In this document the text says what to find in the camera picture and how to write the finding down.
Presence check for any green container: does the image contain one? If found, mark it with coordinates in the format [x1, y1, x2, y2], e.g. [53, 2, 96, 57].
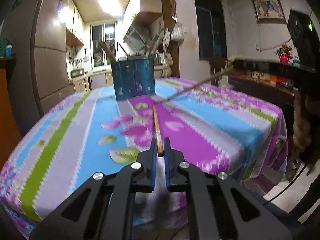
[0, 38, 10, 57]

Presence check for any brown three-door refrigerator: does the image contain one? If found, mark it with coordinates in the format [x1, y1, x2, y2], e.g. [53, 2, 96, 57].
[1, 0, 74, 136]

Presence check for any white hanging plastic bag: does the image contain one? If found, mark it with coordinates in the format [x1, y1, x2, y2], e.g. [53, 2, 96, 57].
[171, 22, 184, 42]

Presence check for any dark wooden side table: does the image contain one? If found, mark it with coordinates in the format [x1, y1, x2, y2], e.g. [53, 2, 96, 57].
[228, 70, 298, 110]

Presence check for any dark room window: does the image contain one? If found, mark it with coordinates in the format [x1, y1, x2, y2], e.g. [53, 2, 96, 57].
[195, 0, 227, 60]

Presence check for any steel range hood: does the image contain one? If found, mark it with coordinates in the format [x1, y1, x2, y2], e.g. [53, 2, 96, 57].
[124, 24, 151, 55]

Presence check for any kitchen window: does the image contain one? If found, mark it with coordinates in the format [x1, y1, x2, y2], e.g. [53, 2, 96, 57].
[90, 22, 118, 71]

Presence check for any blue perforated utensil holder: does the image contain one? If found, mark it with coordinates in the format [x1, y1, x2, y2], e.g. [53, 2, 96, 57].
[111, 57, 155, 101]

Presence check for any framed elephant picture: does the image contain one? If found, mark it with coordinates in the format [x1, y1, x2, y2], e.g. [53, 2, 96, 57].
[251, 0, 286, 24]

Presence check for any wooden chair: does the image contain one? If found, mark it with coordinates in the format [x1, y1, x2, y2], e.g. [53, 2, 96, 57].
[209, 56, 226, 75]

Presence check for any floral striped tablecloth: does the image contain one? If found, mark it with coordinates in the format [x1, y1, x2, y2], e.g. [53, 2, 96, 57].
[1, 78, 288, 237]

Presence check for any person's right hand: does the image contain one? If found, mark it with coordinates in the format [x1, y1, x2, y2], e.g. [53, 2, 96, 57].
[293, 94, 319, 164]

